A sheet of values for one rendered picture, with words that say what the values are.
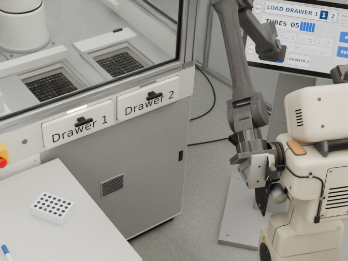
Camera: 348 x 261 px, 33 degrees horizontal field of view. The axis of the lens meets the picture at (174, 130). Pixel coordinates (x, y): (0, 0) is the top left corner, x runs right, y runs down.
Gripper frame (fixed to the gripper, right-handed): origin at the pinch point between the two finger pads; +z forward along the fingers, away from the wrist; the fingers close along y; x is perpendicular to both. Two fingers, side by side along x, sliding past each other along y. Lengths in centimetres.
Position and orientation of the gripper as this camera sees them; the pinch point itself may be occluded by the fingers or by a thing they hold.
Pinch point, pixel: (271, 55)
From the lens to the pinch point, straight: 247.4
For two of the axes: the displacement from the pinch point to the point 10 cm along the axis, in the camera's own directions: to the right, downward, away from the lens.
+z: 1.3, 0.3, 9.9
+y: -9.8, -1.7, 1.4
